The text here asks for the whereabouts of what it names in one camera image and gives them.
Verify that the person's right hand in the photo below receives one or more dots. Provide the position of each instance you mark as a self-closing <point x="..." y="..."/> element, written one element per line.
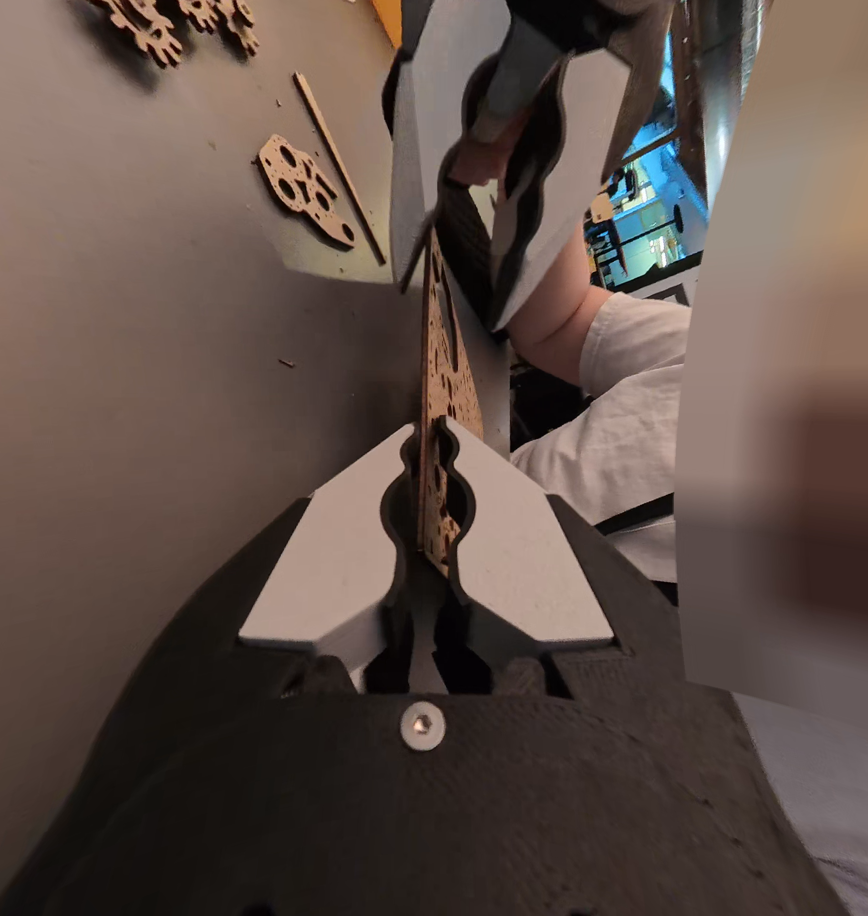
<point x="488" y="161"/>

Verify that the thin wooden stick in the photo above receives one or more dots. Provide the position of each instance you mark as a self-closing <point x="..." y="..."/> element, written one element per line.
<point x="337" y="164"/>

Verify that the small wooden gear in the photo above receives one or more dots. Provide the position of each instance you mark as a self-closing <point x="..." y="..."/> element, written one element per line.
<point x="241" y="32"/>

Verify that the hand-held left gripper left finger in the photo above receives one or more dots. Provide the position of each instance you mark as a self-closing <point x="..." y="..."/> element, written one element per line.
<point x="327" y="572"/>

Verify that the laser-cut wooden parts sheet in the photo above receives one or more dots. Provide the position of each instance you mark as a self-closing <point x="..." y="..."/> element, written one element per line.
<point x="459" y="401"/>

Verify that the person's right forearm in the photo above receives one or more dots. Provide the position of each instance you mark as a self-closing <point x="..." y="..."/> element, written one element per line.
<point x="555" y="336"/>

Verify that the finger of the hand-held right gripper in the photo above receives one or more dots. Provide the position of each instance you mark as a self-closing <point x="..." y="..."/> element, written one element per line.
<point x="427" y="107"/>
<point x="584" y="143"/>

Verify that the pale background chair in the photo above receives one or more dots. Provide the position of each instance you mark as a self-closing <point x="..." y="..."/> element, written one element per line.
<point x="601" y="209"/>

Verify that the black framed marker sign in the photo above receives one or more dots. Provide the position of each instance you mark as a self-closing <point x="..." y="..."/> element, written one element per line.
<point x="674" y="295"/>

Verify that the black standing table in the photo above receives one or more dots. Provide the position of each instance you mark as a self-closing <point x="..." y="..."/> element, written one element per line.
<point x="676" y="218"/>

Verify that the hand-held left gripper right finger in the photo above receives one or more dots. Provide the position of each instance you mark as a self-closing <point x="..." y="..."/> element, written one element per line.
<point x="534" y="572"/>

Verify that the perforated wooden plate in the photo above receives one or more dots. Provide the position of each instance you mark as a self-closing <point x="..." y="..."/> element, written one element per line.
<point x="318" y="222"/>

